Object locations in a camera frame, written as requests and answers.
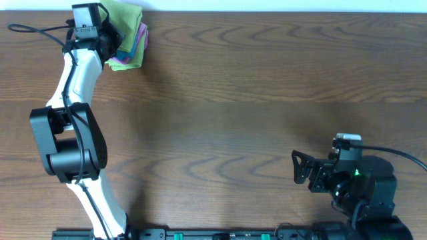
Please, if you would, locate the green microfiber cloth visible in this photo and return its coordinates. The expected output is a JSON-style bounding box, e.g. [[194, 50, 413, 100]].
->
[[100, 0, 143, 53]]

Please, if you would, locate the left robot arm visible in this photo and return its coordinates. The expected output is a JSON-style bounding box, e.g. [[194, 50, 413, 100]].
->
[[29, 21, 132, 239]]

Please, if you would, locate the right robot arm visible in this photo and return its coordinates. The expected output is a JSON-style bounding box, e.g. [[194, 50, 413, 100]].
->
[[292, 148, 412, 240]]

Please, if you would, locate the folded blue cloth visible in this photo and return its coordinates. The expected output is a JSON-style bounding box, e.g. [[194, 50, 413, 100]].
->
[[116, 33, 140, 61]]

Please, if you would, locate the folded light green cloth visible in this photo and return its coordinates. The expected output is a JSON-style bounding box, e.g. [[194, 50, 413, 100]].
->
[[105, 31, 147, 72]]

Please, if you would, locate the folded purple cloth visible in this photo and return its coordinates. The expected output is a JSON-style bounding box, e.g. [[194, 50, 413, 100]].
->
[[109, 21, 149, 65]]

